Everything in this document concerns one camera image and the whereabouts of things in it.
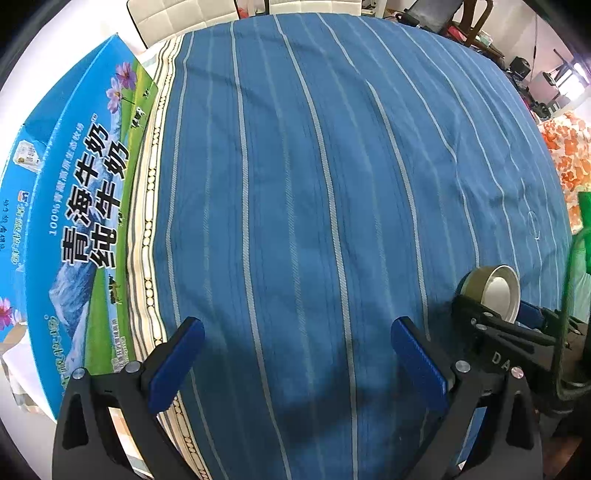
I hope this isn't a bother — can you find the small round metal tin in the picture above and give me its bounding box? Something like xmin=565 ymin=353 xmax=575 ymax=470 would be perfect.
xmin=459 ymin=265 xmax=521 ymax=324

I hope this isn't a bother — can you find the orange floral cloth chair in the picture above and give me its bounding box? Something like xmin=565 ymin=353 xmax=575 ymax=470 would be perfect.
xmin=538 ymin=112 xmax=590 ymax=233

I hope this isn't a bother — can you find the blue striped tablecloth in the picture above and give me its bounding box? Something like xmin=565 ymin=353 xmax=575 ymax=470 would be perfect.
xmin=130 ymin=13 xmax=571 ymax=479

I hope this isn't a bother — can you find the treadmill machine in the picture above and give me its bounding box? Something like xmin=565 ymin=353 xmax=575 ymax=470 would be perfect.
xmin=505 ymin=49 xmax=590 ymax=123

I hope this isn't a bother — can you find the blue cardboard milk box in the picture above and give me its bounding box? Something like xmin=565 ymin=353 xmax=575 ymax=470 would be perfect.
xmin=1 ymin=36 xmax=157 ymax=418

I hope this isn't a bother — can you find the brown wooden chair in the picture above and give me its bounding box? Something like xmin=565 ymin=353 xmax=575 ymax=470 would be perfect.
xmin=461 ymin=0 xmax=495 ymax=47

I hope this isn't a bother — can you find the black weight bench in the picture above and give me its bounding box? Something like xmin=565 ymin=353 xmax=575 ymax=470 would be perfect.
xmin=396 ymin=0 xmax=464 ymax=34

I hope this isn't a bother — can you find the right white padded chair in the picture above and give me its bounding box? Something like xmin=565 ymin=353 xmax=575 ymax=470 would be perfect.
xmin=267 ymin=0 xmax=363 ymax=16

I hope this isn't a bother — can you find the white padded chair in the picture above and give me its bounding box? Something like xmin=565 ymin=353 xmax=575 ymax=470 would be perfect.
xmin=267 ymin=0 xmax=363 ymax=16
xmin=126 ymin=0 xmax=238 ymax=47

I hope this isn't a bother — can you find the left white padded chair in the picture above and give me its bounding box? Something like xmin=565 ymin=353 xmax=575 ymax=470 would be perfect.
xmin=126 ymin=0 xmax=238 ymax=47

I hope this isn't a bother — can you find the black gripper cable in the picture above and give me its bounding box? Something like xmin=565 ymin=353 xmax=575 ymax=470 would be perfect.
xmin=553 ymin=191 xmax=591 ymax=402

